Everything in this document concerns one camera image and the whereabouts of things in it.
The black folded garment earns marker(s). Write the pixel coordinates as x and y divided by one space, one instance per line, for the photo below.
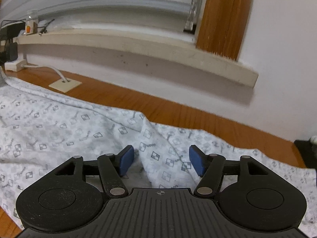
305 153

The cream window sill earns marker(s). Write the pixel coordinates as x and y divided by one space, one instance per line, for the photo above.
148 49

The cream socket plate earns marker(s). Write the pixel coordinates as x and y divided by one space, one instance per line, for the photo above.
65 85

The black charger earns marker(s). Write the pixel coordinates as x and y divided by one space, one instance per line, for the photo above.
12 31

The white window blinds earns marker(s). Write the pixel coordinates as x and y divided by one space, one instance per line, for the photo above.
99 2

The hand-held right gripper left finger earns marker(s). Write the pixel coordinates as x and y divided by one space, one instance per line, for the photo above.
126 160

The black power adapter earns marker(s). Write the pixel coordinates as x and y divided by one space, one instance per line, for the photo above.
11 52

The white patterned pants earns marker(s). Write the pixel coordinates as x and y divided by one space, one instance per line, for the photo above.
74 129

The wooden window frame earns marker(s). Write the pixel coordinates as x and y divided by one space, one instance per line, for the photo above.
223 17

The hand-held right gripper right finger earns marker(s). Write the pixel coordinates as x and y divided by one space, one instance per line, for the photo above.
197 160

